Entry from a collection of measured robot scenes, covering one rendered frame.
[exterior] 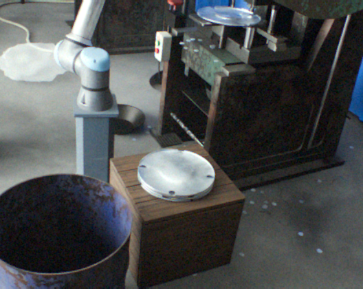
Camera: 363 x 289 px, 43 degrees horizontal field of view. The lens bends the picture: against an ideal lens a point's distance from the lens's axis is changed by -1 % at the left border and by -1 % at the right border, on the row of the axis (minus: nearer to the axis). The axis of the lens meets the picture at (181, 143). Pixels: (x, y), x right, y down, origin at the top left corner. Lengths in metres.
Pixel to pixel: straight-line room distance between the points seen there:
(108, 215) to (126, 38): 2.36
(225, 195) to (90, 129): 0.65
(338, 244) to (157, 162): 0.92
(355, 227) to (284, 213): 0.34
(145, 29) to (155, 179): 2.24
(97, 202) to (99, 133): 0.50
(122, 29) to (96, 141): 1.83
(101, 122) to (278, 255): 0.94
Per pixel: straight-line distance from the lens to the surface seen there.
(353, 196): 2.53
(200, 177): 1.72
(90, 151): 2.02
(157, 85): 3.16
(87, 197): 1.56
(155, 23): 3.79
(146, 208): 1.59
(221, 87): 1.96
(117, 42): 3.71
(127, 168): 1.77
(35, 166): 2.39
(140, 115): 2.72
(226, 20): 2.09
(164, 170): 1.71
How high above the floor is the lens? 1.40
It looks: 32 degrees down
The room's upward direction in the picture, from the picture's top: 7 degrees clockwise
